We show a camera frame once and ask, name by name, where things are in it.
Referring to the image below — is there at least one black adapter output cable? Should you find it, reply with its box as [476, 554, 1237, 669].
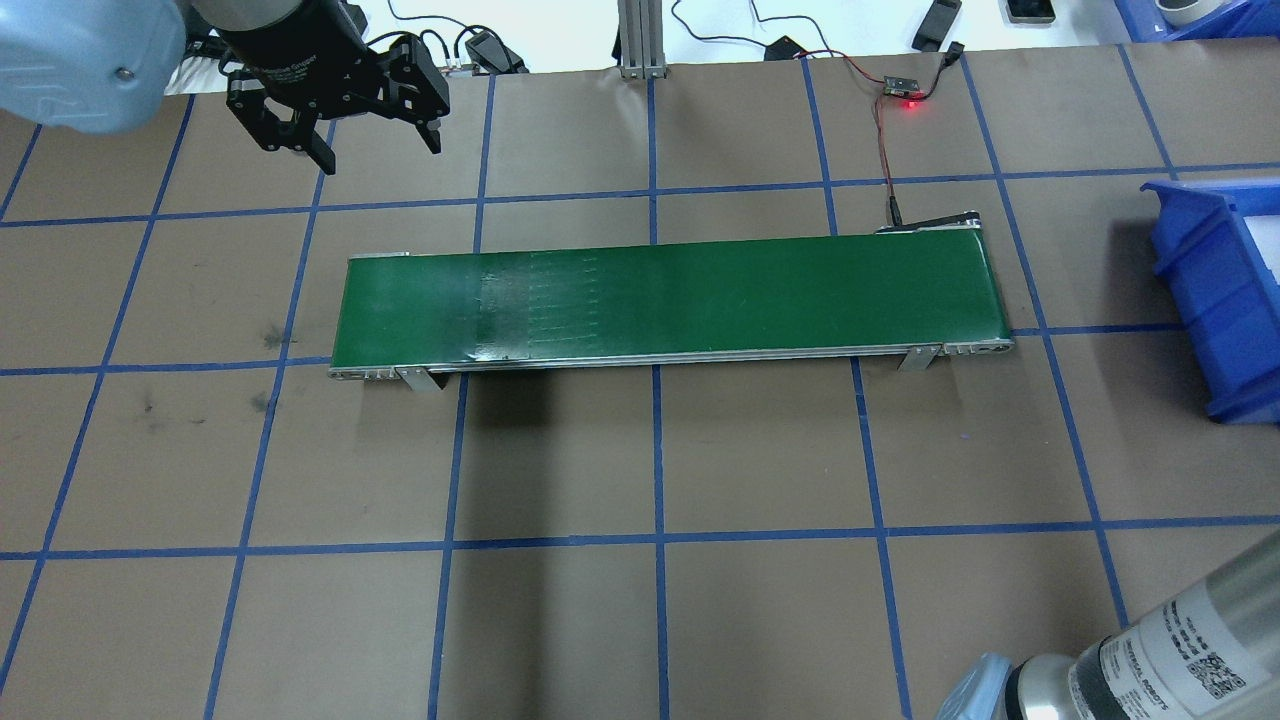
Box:
[915, 40, 967, 101]

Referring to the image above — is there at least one red black wire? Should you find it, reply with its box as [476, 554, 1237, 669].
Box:
[872, 95, 906, 233]

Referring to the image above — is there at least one white foam pad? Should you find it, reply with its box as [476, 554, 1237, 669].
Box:
[1238, 206, 1280, 301]

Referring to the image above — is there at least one black power adapter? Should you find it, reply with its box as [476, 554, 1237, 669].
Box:
[909, 0, 964, 53]
[464, 29, 530, 75]

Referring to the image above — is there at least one blue plastic bin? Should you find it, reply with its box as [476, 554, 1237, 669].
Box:
[1140, 178, 1280, 426]

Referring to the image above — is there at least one blue bin of fittings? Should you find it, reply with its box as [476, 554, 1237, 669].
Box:
[1113, 0, 1280, 43]

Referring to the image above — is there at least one green belt conveyor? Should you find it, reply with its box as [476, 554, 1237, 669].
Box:
[327, 210, 1017, 394]

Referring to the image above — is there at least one aluminium profile post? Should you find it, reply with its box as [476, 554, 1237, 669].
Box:
[614, 0, 670, 81]

